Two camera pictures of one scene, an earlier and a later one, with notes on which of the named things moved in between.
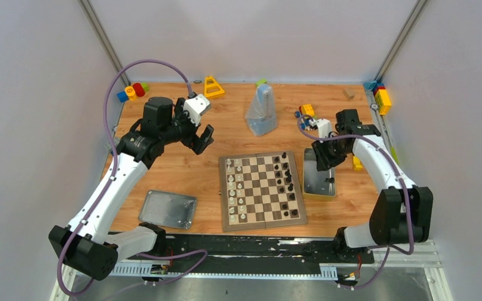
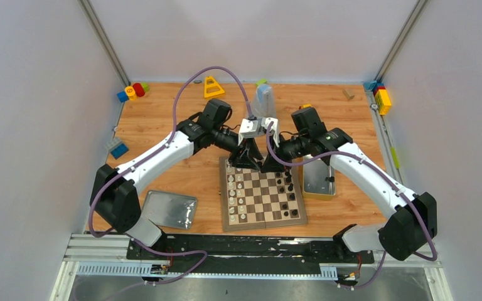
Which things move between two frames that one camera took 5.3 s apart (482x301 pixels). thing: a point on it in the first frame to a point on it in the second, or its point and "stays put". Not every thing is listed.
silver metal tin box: (317, 185) stays put
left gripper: (195, 132) to (245, 146)
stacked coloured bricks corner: (380, 94) stays put
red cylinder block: (139, 89) stays put
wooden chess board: (260, 190) stays put
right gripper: (323, 162) to (271, 163)
